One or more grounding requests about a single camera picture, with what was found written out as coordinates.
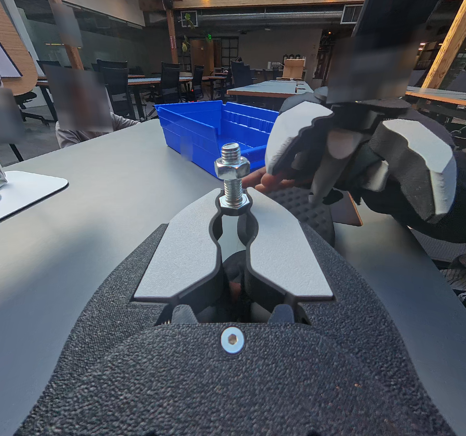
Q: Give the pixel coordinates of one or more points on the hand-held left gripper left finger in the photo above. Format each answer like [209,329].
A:
[174,261]

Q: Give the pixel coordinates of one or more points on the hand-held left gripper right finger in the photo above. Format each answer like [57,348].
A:
[287,261]

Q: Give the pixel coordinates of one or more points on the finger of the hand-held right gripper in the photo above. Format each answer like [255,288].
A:
[291,123]
[426,159]

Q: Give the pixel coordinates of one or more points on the silver hex nut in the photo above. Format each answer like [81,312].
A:
[233,169]

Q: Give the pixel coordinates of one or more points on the silver hex bolt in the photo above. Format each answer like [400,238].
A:
[233,188]

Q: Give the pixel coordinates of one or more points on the blue plastic bin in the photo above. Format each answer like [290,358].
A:
[189,123]

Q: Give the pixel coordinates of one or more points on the person's right forearm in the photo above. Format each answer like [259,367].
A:
[460,195]

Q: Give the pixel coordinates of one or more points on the person's right hand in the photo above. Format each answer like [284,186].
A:
[269,183]

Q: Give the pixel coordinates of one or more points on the grey desk with wooden edge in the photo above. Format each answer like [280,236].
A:
[437,94]
[153,80]
[269,88]

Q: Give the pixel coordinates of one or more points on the wooden cabinet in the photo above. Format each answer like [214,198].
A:
[293,68]

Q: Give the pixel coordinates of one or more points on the black honeycomb wrist pad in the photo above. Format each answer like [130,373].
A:
[309,210]

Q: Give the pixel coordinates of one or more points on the black office chair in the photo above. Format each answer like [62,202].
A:
[197,77]
[116,83]
[170,79]
[240,74]
[25,97]

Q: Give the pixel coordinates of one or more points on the black white patterned pants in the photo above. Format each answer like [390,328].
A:
[457,276]

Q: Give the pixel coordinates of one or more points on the green hanging plant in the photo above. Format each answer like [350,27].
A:
[187,17]

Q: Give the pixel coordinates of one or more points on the white document stand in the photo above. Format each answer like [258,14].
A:
[29,192]

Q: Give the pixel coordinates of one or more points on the black hanging speaker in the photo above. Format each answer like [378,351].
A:
[167,1]

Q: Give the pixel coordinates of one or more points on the wooden display board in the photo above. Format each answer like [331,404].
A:
[18,61]

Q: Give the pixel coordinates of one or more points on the grey ceiling duct pipe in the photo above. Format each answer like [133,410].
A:
[273,17]

